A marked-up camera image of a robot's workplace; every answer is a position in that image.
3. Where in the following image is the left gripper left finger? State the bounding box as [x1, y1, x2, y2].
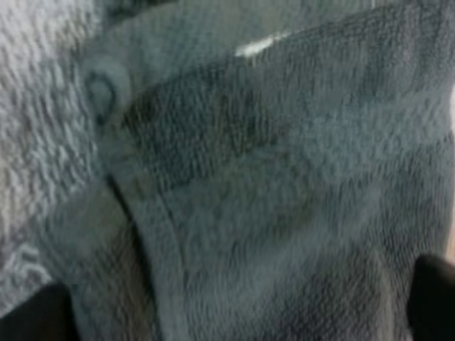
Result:
[0, 282, 81, 341]

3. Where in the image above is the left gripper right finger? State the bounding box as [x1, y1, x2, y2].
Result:
[406, 252, 455, 341]

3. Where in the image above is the grey-green towel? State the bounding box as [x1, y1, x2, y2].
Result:
[42, 0, 455, 341]

